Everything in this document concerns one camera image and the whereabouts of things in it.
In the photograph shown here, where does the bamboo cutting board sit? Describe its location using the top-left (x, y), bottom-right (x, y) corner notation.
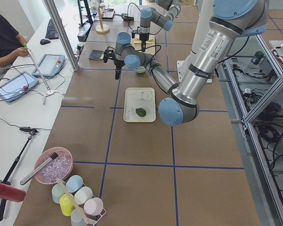
top-left (131, 35), bottom-right (156, 55)

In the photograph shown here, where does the cream bear tray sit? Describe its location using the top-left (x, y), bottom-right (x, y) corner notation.
top-left (123, 88), bottom-right (156, 122)

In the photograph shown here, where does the aluminium frame post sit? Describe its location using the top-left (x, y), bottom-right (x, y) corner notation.
top-left (44, 0), bottom-right (79, 72)

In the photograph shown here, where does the green cup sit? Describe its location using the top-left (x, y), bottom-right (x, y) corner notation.
top-left (51, 184), bottom-right (64, 204)

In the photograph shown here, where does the white cup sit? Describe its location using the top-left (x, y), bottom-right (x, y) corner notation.
top-left (74, 186), bottom-right (93, 205)

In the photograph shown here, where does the black computer mouse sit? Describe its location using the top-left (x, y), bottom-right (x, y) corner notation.
top-left (40, 38), bottom-right (51, 45)

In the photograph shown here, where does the far teach pendant tablet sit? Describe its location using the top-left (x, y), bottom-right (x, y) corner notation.
top-left (38, 54), bottom-right (65, 78)

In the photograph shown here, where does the teach pendant tablet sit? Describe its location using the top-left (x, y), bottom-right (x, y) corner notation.
top-left (0, 71), bottom-right (39, 102)
top-left (38, 54), bottom-right (65, 78)

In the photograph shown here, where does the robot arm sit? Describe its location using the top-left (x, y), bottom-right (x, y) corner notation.
top-left (104, 0), bottom-right (269, 126)
top-left (131, 0), bottom-right (181, 52)

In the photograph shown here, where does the person in black shirt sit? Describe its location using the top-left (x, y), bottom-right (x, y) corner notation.
top-left (0, 14), bottom-right (28, 68)

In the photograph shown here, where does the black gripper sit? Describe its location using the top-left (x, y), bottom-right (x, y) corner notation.
top-left (103, 47), bottom-right (125, 80)
top-left (131, 26), bottom-right (150, 52)

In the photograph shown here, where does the wooden stand base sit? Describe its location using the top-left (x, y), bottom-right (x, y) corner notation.
top-left (95, 6), bottom-right (110, 34)

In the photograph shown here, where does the light green bowl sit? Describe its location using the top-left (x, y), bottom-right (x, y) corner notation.
top-left (134, 66), bottom-right (146, 73)

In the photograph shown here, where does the near teach pendant tablet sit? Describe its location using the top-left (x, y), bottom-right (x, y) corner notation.
top-left (0, 71), bottom-right (39, 102)

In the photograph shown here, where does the black keyboard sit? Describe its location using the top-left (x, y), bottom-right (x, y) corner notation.
top-left (45, 19), bottom-right (59, 40)

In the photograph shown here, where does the steel tube black tip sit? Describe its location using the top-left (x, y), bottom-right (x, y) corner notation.
top-left (20, 152), bottom-right (58, 186)

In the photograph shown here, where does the grey folded cloth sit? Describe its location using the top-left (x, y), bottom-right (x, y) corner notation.
top-left (89, 49), bottom-right (104, 61)

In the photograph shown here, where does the white wire cup rack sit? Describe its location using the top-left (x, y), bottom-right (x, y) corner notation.
top-left (80, 185), bottom-right (106, 226)

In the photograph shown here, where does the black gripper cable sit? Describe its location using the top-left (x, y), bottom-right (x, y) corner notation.
top-left (127, 2), bottom-right (142, 31)
top-left (146, 44), bottom-right (217, 78)

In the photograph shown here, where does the blue cup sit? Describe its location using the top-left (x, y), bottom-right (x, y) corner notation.
top-left (65, 175), bottom-right (83, 193)

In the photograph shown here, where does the red cylinder cup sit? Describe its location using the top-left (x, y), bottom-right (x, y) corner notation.
top-left (0, 182), bottom-right (26, 202)

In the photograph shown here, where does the yellow cup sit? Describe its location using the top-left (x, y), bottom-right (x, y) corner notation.
top-left (59, 194), bottom-right (75, 217)

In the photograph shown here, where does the grey cup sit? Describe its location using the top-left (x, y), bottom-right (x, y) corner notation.
top-left (71, 209), bottom-right (86, 226)

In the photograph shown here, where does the pink cup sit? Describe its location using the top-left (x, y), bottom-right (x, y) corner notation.
top-left (83, 197), bottom-right (104, 216)

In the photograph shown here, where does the pink bowl with ice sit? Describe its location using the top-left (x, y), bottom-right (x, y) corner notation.
top-left (35, 147), bottom-right (73, 185)

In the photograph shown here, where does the silver pole green handle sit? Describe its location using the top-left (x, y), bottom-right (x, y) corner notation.
top-left (22, 43), bottom-right (54, 96)

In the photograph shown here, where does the aluminium side frame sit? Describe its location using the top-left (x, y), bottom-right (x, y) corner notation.
top-left (218, 30), bottom-right (283, 226)

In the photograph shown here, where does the black selfie stick tripod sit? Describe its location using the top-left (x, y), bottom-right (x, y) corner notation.
top-left (0, 127), bottom-right (39, 221)

